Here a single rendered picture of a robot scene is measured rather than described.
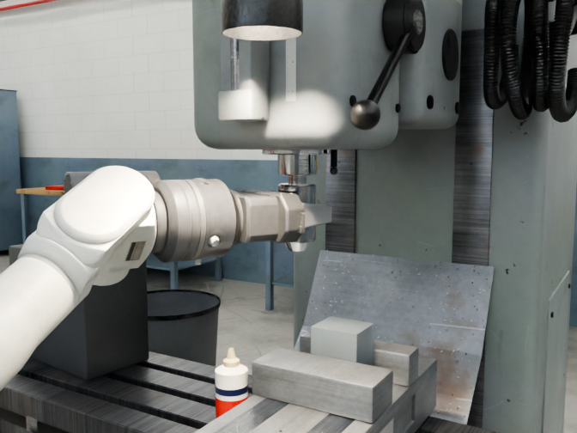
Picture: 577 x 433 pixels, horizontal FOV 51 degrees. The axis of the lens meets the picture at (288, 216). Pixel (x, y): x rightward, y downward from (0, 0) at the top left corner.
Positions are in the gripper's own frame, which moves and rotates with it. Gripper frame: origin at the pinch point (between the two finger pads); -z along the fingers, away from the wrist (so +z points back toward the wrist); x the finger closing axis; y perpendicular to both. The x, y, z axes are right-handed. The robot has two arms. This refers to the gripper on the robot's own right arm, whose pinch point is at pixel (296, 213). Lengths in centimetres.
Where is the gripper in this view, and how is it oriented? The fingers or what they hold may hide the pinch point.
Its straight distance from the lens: 74.2
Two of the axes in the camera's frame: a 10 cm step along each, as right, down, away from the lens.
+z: -8.3, 0.5, -5.6
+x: -5.6, -0.9, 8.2
